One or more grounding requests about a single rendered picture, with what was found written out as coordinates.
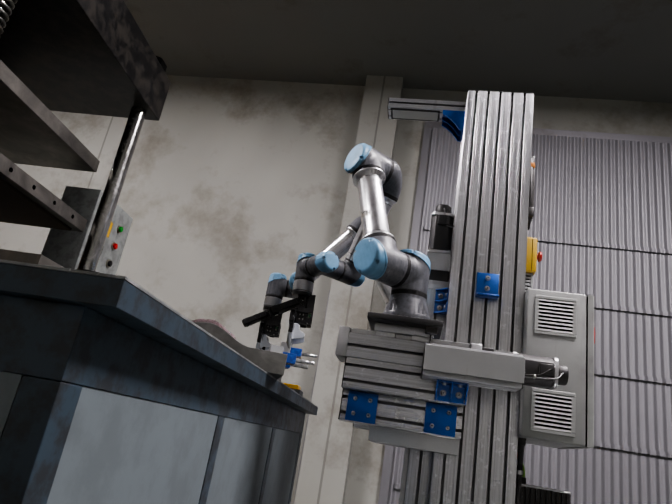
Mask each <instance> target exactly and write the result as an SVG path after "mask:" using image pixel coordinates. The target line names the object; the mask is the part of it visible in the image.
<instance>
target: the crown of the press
mask: <svg viewBox="0 0 672 504"><path fill-rule="evenodd" d="M14 5H15V8H14V9H13V10H12V14H11V15H10V16H9V21H8V22H6V27H5V28H3V31H4V32H3V33H2V34H1V35H0V37H1V38H0V60H1V61H2V62H3V63H4V64H5V65H6V66H7V67H8V68H9V69H10V70H11V71H12V72H13V73H14V74H15V75H16V76H17V77H18V78H19V79H20V80H21V81H22V82H23V83H24V84H25V85H26V86H27V87H28V88H29V89H30V90H31V91H32V93H33V94H34V95H35V96H36V97H37V98H38V99H39V100H40V101H41V102H42V103H43V104H44V105H45V106H46V107H47V108H48V109H49V110H50V111H60V112H70V113H81V114H91V115H102V116H112V117H123V118H128V117H129V114H130V111H131V108H132V107H133V106H138V107H141V108H143V109H144V110H145V111H146V112H147V113H146V116H145V119H144V120H155V121H159V119H160V116H161V113H162V110H163V106H164V103H165V100H166V97H167V94H168V90H169V87H170V84H171V82H170V80H169V78H168V76H167V75H166V73H165V71H166V68H167V66H166V64H165V62H164V60H163V59H162V58H160V57H158V56H155V54H154V52H153V50H152V49H151V47H150V45H149V43H148V42H147V40H146V38H145V37H144V35H143V33H142V31H141V30H140V28H139V26H138V24H137V23H136V21H135V19H134V17H133V16H132V14H131V12H130V11H129V9H128V7H127V5H126V4H125V2H124V0H17V3H16V4H14Z"/></svg>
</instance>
